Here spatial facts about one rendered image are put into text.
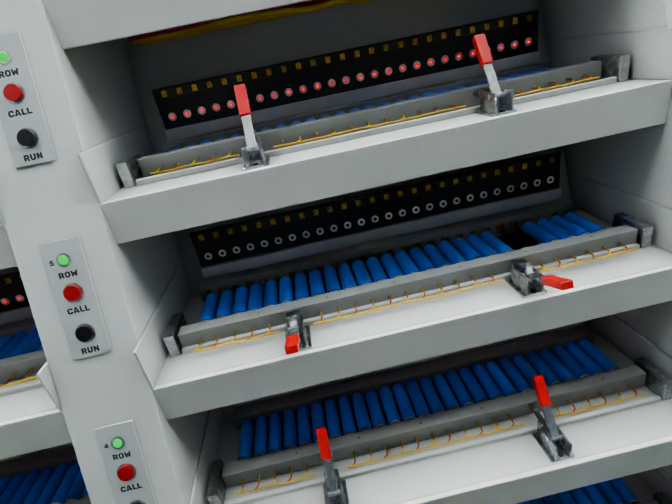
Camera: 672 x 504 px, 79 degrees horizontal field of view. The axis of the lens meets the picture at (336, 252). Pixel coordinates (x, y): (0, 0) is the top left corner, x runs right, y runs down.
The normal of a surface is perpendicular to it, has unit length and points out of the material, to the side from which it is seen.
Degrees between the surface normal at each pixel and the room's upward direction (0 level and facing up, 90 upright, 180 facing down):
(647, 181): 90
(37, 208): 90
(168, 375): 19
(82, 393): 90
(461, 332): 109
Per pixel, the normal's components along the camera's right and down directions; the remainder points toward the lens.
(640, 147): -0.97, 0.22
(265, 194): 0.12, 0.40
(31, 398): -0.18, -0.89
